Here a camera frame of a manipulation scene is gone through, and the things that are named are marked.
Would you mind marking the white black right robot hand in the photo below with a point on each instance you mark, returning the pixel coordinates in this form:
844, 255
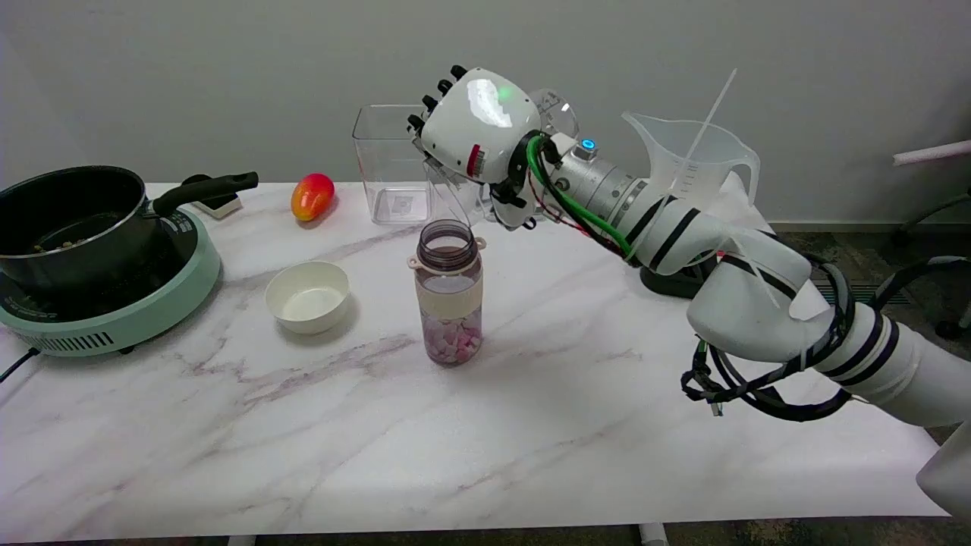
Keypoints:
478, 121

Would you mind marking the small clear measuring cup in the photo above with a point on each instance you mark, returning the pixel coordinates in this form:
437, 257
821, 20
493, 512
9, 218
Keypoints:
455, 193

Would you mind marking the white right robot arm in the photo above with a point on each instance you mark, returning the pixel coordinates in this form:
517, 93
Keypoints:
751, 303

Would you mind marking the large translucent measuring jug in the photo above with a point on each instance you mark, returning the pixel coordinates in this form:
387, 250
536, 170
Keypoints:
664, 155

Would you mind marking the clear square plastic container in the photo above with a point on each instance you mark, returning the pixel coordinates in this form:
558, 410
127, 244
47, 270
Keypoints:
385, 178

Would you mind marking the clear bottle with pink candies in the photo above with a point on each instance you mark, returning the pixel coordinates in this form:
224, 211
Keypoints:
449, 299

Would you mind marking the red yellow mango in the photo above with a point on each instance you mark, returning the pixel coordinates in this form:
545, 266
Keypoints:
312, 196

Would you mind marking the white bowl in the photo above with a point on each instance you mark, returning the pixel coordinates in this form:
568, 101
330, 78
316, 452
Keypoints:
307, 297

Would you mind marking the black device with red label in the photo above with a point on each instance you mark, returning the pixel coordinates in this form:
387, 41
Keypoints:
671, 283

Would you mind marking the small white black gadget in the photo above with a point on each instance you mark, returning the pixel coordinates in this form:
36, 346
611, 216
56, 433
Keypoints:
220, 203

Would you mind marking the mint green induction cooker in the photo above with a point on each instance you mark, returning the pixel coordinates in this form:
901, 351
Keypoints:
163, 299

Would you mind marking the white table leg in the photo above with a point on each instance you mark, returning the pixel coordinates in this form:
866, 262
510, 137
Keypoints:
241, 541
652, 535

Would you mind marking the white padded chair armrest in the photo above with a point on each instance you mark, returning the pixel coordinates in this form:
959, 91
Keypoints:
931, 152

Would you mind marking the black chair base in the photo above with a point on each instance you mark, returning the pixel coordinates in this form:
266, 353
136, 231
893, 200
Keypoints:
948, 205

